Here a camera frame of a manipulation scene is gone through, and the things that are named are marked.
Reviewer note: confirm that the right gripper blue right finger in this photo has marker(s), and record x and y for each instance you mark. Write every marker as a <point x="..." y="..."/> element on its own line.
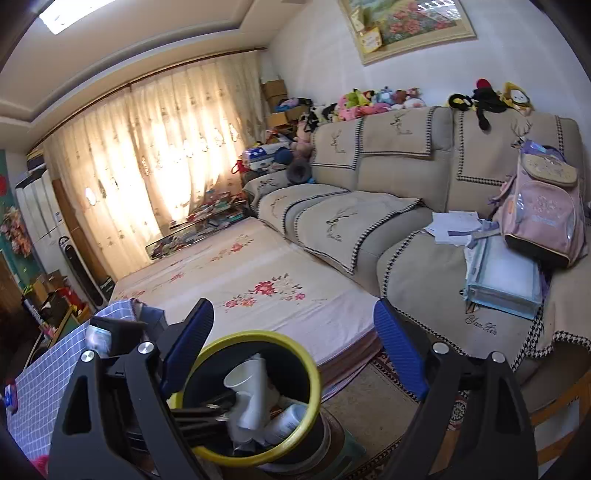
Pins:
<point x="496" y="438"/>

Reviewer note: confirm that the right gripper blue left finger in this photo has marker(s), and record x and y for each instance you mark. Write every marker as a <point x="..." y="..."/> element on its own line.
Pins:
<point x="114" y="421"/>

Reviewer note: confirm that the white paper cup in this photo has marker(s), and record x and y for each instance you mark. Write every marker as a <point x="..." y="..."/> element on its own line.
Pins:
<point x="243" y="418"/>
<point x="250" y="377"/>

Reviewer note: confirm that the small white bottle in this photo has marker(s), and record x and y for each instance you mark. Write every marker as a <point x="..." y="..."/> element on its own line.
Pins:
<point x="284" y="424"/>

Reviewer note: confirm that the blue checked tablecloth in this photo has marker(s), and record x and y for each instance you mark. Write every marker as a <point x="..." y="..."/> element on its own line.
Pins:
<point x="41" y="386"/>

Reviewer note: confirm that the red tissue pack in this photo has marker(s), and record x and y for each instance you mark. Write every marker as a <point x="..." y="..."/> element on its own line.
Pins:
<point x="10" y="397"/>

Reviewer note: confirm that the black tower fan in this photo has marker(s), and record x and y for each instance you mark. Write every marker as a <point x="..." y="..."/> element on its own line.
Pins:
<point x="81" y="273"/>

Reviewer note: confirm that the clear document folder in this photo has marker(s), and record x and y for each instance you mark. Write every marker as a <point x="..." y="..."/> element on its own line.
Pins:
<point x="500" y="278"/>

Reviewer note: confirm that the artificial flower bouquet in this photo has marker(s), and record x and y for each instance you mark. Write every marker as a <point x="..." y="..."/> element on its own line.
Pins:
<point x="13" y="229"/>

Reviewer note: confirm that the glass coffee table with clutter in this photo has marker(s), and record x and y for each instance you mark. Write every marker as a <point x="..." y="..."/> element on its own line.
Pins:
<point x="199" y="226"/>

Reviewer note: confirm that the black bin with yellow rim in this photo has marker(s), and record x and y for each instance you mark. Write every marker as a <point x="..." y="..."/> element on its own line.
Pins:
<point x="295" y="377"/>

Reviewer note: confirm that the cream curtains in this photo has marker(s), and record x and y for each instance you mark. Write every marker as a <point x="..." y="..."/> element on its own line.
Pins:
<point x="148" y="155"/>

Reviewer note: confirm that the white papers on sofa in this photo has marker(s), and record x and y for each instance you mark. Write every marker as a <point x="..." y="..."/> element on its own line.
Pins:
<point x="453" y="228"/>

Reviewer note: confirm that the pink school backpack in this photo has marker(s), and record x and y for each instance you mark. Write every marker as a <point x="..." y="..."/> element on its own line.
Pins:
<point x="539" y="209"/>

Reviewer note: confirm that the beige sofa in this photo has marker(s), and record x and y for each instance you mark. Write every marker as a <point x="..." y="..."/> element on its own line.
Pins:
<point x="377" y="183"/>

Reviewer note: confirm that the cardboard boxes stack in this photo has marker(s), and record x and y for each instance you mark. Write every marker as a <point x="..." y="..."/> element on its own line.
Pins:
<point x="284" y="110"/>

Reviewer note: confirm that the plush toy pile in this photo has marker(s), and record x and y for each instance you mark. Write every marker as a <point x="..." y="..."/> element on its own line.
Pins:
<point x="357" y="104"/>

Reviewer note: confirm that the black red plush toy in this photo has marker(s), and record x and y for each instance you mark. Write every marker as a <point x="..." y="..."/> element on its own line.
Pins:
<point x="484" y="99"/>

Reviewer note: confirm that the framed flower painting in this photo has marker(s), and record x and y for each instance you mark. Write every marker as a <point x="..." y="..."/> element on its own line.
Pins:
<point x="382" y="29"/>

